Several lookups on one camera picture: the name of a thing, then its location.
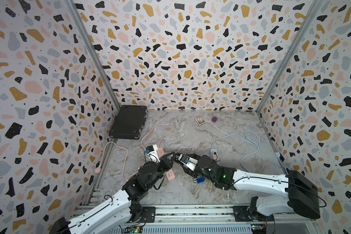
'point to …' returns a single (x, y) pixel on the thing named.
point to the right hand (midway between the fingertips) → (186, 159)
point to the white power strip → (212, 151)
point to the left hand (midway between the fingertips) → (177, 152)
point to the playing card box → (199, 120)
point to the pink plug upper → (215, 156)
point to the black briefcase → (130, 120)
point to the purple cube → (214, 119)
